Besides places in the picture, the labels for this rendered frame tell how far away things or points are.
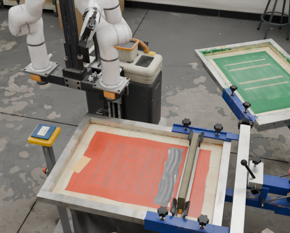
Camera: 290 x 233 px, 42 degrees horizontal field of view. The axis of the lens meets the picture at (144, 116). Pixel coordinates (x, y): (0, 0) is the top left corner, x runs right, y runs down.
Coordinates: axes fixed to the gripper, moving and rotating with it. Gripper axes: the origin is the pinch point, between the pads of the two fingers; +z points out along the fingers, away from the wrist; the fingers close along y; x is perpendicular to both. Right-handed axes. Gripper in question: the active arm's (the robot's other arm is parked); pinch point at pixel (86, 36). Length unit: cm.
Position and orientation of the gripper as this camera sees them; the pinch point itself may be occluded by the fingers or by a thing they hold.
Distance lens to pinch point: 156.4
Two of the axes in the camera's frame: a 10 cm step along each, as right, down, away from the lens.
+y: -4.4, 6.5, 6.2
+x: -9.0, -3.5, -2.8
